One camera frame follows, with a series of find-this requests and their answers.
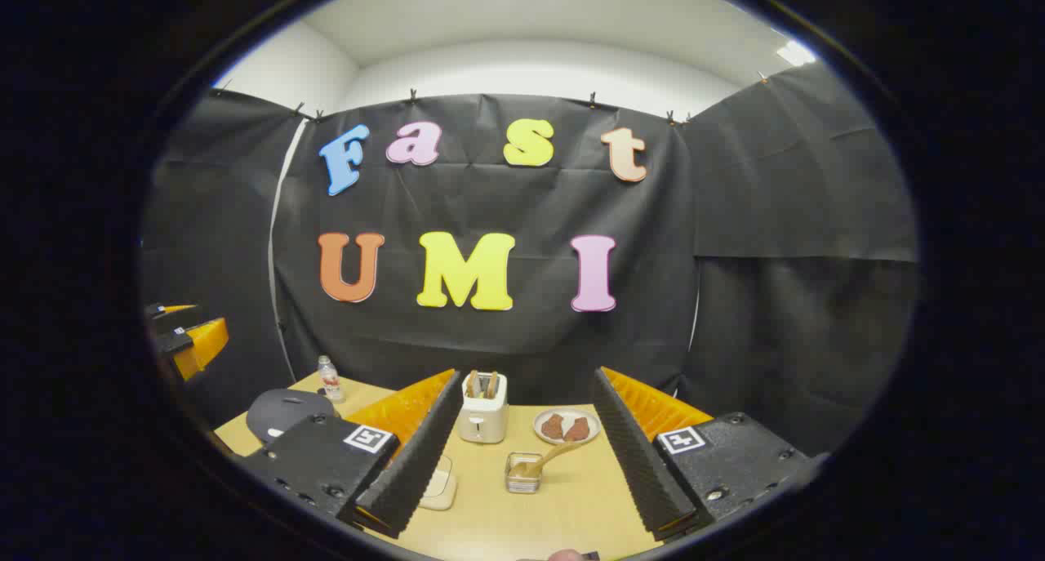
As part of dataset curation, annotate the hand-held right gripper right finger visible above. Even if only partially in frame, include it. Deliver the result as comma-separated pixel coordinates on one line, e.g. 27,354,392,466
591,366,817,543

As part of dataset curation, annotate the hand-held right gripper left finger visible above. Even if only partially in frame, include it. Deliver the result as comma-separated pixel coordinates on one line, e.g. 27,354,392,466
242,369,464,539

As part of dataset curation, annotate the wooden spoon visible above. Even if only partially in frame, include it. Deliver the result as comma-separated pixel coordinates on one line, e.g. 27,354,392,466
508,440,585,479

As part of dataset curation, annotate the dark grey rice cooker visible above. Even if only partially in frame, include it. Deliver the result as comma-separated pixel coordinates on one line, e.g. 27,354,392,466
247,388,340,446

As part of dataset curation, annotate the white sectioned dish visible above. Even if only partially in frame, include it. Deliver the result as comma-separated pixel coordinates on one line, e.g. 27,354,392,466
419,455,458,511

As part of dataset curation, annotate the white toaster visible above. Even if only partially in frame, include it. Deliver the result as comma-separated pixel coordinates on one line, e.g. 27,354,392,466
457,371,509,444

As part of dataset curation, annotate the round white plate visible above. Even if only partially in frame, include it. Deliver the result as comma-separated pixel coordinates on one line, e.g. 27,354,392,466
533,408,602,446

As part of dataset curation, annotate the clear plastic water bottle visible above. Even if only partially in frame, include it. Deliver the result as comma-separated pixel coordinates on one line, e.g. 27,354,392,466
318,355,345,403

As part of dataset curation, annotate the black backdrop cloth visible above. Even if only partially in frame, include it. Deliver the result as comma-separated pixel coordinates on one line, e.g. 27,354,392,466
140,59,922,464

